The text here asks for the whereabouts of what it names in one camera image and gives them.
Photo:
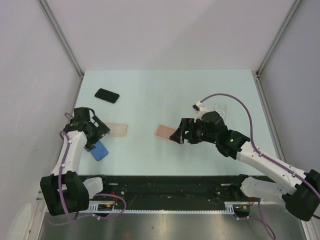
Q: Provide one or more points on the clear phone case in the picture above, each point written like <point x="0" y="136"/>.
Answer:
<point x="221" y="109"/>

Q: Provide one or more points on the left aluminium frame post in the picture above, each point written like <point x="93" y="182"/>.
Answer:
<point x="55" y="26"/>

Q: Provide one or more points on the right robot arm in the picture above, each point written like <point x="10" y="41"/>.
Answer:
<point x="295" y="189"/>

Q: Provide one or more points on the blue phone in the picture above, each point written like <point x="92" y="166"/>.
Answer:
<point x="99" y="151"/>

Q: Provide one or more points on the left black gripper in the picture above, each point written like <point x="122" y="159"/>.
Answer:
<point x="101" y="130"/>

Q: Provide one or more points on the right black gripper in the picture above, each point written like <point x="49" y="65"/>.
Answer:
<point x="179" y="135"/>

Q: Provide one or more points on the white cable duct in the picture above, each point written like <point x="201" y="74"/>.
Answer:
<point x="226" y="208"/>

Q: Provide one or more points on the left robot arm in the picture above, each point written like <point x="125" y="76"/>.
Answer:
<point x="63" y="190"/>

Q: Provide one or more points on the black phone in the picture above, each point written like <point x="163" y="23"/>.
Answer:
<point x="106" y="95"/>

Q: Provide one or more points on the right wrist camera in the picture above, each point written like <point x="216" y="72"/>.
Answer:
<point x="200" y="110"/>

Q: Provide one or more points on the right aluminium frame post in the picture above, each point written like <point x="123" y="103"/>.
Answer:
<point x="293" y="10"/>

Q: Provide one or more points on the pink phone case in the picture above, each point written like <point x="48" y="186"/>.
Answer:
<point x="164" y="132"/>

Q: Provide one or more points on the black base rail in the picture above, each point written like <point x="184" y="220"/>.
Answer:
<point x="170" y="192"/>

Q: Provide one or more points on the aluminium frame post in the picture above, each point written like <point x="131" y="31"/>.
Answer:
<point x="293" y="10"/>
<point x="55" y="26"/>

